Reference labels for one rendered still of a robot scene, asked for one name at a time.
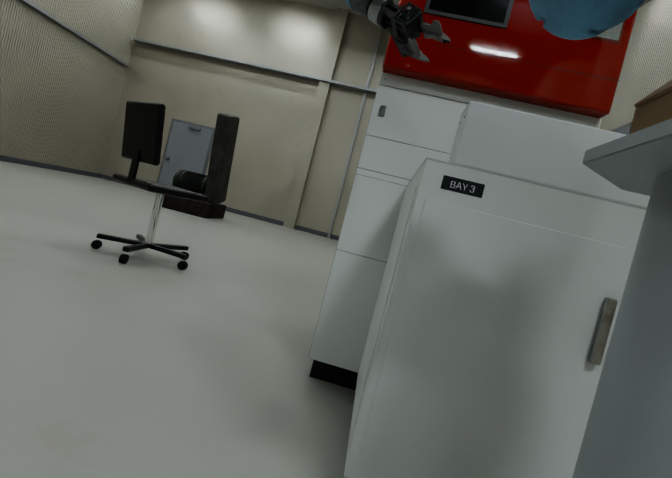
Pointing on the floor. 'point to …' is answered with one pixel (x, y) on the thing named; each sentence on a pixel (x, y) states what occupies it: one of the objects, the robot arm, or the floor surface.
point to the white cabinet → (488, 329)
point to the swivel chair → (152, 143)
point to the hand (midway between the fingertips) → (436, 51)
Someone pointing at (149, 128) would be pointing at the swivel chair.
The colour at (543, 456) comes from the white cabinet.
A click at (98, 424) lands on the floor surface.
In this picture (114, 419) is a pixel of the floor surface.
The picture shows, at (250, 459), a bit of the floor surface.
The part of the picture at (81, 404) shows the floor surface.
